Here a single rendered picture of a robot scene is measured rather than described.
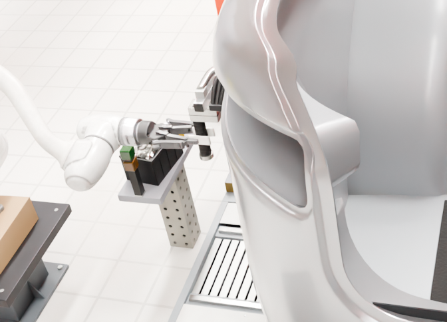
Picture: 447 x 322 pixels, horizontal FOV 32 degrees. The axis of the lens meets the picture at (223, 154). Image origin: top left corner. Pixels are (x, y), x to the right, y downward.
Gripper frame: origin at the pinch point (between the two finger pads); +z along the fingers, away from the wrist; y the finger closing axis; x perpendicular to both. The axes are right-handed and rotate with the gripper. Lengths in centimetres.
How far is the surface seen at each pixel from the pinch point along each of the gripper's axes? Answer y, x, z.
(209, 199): -59, -83, -33
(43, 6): -231, -83, -209
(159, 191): -14.1, -38.0, -28.6
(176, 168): -27, -38, -27
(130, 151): -10.9, -17.3, -33.4
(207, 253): -23, -77, -20
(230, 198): -53, -75, -20
